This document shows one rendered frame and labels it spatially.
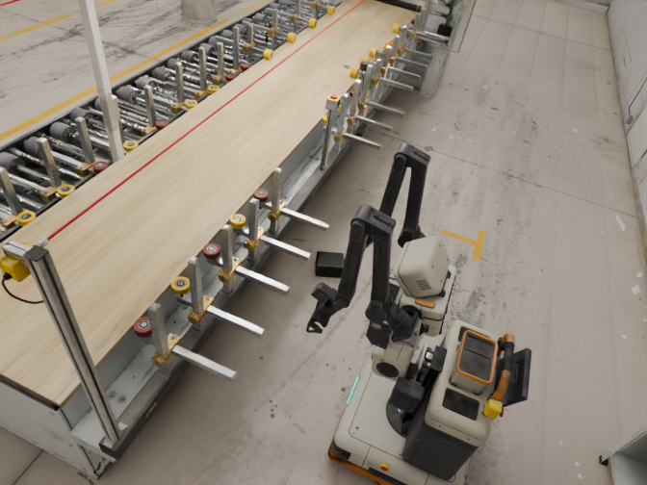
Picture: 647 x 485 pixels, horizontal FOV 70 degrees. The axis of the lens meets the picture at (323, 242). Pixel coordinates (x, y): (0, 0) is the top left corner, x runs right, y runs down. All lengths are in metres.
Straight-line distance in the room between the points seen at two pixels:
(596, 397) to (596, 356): 0.35
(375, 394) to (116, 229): 1.57
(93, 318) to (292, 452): 1.27
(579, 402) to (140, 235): 2.80
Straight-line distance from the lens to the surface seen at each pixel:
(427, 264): 1.71
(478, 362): 2.14
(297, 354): 3.02
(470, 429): 2.09
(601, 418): 3.53
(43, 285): 1.31
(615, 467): 3.22
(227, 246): 2.13
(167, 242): 2.37
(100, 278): 2.26
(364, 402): 2.60
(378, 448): 2.52
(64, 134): 3.37
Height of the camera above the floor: 2.54
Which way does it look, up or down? 44 degrees down
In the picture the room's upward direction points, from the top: 10 degrees clockwise
